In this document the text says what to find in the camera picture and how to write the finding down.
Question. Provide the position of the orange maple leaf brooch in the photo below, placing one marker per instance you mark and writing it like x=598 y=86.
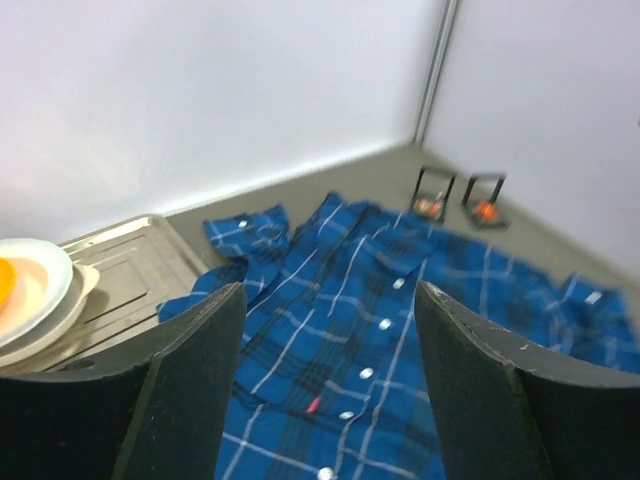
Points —
x=486 y=212

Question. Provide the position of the black jewelry box right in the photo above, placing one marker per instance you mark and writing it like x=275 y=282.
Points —
x=468 y=203

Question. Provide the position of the black jewelry box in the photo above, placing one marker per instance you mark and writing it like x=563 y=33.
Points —
x=468 y=203
x=442 y=195

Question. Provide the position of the white bowl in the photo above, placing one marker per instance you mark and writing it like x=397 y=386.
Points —
x=44 y=274

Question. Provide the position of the blue plaid shirt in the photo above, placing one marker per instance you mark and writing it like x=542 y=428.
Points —
x=330 y=383

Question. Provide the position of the black jewelry box left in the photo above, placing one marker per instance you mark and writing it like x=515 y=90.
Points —
x=442 y=195

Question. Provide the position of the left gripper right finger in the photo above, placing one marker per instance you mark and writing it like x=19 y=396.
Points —
x=508 y=408

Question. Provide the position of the round brown badge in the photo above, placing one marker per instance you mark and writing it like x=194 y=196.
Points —
x=428 y=208

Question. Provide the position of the silver metal tray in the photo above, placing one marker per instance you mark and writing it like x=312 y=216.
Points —
x=142 y=263

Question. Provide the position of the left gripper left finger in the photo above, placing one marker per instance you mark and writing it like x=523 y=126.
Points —
x=151 y=407

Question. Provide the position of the orange ball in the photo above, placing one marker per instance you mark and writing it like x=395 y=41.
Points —
x=8 y=278

